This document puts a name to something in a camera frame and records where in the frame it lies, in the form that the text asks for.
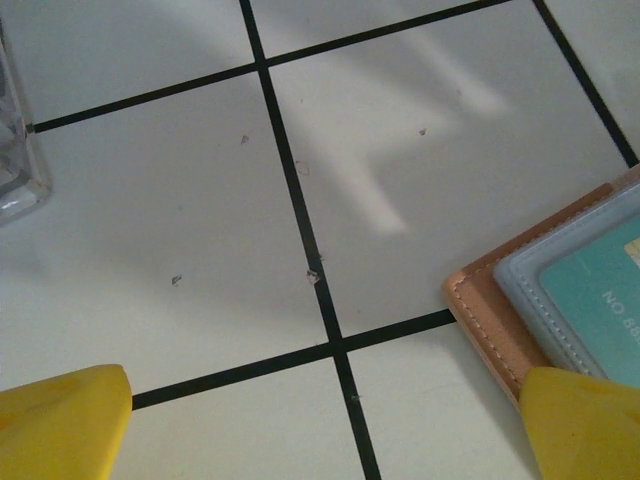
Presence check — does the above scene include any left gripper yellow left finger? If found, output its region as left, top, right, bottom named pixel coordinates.
left=0, top=363, right=134, bottom=480

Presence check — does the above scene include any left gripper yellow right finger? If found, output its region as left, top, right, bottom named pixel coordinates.
left=517, top=367, right=640, bottom=480

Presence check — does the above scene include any teal credit card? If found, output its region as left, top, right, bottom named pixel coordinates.
left=537, top=229, right=640, bottom=392

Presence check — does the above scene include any clear acrylic card stand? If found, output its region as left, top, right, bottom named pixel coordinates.
left=0, top=14, right=54, bottom=227

